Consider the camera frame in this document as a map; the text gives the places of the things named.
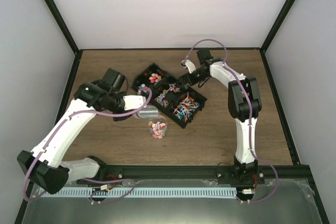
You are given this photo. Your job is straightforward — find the black three-compartment candy tray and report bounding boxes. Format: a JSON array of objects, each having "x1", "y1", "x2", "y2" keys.
[{"x1": 132, "y1": 63, "x2": 207, "y2": 129}]

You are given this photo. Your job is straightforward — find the metal candy scoop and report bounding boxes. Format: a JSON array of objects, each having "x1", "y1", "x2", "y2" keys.
[{"x1": 138, "y1": 105, "x2": 160, "y2": 119}]

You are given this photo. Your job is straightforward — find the clear glass jar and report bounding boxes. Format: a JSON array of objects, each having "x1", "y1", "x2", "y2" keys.
[{"x1": 149, "y1": 117, "x2": 167, "y2": 140}]

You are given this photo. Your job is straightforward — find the round metal jar lid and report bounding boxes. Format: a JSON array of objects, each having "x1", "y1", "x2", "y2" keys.
[{"x1": 133, "y1": 112, "x2": 148, "y2": 119}]

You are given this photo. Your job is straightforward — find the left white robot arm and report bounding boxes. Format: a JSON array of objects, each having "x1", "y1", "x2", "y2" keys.
[{"x1": 17, "y1": 68, "x2": 145, "y2": 194}]

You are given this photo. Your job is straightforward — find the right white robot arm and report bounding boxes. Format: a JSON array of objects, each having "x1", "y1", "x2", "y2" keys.
[{"x1": 179, "y1": 49, "x2": 262, "y2": 184}]

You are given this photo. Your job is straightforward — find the pile of star candies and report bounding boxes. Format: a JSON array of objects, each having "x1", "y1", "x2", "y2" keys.
[{"x1": 137, "y1": 71, "x2": 164, "y2": 89}]

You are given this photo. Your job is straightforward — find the pile of white-stick lollipops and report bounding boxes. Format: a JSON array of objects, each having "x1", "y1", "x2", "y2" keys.
[{"x1": 173, "y1": 92, "x2": 200, "y2": 122}]

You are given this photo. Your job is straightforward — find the pile of rainbow lollipops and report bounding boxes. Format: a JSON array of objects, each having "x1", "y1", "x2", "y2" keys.
[{"x1": 154, "y1": 83, "x2": 181, "y2": 108}]

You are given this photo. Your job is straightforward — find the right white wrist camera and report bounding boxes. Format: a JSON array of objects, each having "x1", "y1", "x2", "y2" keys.
[{"x1": 181, "y1": 59, "x2": 196, "y2": 73}]

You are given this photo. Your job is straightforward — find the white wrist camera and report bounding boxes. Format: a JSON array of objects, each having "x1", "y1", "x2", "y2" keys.
[
  {"x1": 181, "y1": 59, "x2": 196, "y2": 73},
  {"x1": 122, "y1": 95, "x2": 146, "y2": 111}
]

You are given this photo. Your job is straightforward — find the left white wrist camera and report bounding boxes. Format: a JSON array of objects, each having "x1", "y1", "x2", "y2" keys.
[{"x1": 122, "y1": 95, "x2": 146, "y2": 111}]

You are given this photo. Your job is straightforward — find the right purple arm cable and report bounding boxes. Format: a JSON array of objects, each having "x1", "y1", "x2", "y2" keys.
[{"x1": 185, "y1": 39, "x2": 279, "y2": 205}]

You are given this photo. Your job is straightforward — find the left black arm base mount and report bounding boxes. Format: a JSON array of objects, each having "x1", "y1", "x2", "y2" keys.
[{"x1": 76, "y1": 165, "x2": 124, "y2": 185}]

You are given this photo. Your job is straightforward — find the light blue slotted cable duct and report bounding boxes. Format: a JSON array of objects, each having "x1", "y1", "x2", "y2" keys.
[{"x1": 43, "y1": 187, "x2": 237, "y2": 199}]

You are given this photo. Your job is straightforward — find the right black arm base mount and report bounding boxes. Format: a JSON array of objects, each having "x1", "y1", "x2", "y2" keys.
[{"x1": 215, "y1": 163, "x2": 265, "y2": 186}]

